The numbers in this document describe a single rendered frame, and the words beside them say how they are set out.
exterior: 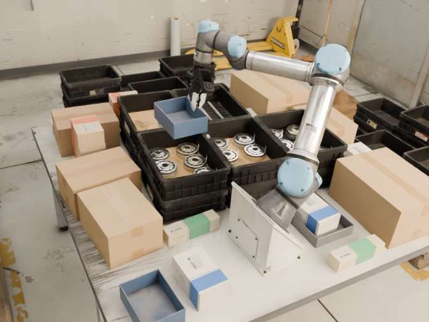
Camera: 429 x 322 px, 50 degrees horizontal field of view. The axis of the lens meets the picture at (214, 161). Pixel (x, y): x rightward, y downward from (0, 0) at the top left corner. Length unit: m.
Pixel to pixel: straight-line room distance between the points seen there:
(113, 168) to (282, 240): 0.79
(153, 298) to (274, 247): 0.47
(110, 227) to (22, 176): 1.93
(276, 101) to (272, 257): 1.14
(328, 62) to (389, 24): 3.58
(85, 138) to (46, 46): 3.04
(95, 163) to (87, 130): 0.20
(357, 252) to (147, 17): 4.00
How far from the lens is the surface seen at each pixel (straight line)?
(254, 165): 1.94
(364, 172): 2.10
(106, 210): 1.79
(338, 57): 1.64
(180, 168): 2.06
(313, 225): 1.95
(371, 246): 1.94
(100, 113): 2.45
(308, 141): 1.58
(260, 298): 1.71
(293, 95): 2.69
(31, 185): 3.47
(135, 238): 1.74
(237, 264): 1.81
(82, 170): 2.02
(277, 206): 1.67
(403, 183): 2.10
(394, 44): 5.15
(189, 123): 1.80
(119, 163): 2.04
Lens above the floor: 1.99
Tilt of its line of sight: 33 degrees down
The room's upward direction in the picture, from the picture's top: 4 degrees clockwise
